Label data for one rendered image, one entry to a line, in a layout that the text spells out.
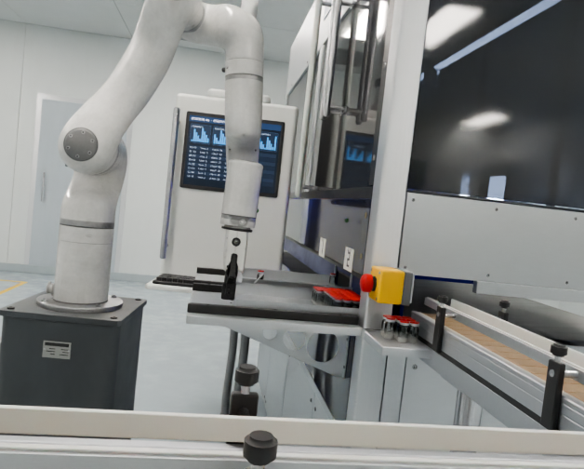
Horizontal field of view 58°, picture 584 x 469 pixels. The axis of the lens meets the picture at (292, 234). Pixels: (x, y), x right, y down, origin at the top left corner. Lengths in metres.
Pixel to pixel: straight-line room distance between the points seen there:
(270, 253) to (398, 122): 1.09
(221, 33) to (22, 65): 6.03
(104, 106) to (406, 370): 0.91
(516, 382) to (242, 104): 0.80
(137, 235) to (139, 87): 5.58
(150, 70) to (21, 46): 6.05
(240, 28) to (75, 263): 0.65
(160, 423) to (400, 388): 0.91
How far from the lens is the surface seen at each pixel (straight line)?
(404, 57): 1.25
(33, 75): 7.18
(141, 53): 1.28
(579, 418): 0.77
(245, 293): 1.48
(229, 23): 1.29
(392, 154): 1.21
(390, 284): 1.12
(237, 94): 1.25
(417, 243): 1.23
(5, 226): 7.16
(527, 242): 1.36
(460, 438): 0.50
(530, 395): 0.85
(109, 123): 1.23
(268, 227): 2.15
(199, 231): 2.17
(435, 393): 1.33
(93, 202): 1.26
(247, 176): 1.23
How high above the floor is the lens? 1.14
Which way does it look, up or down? 3 degrees down
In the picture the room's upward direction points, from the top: 6 degrees clockwise
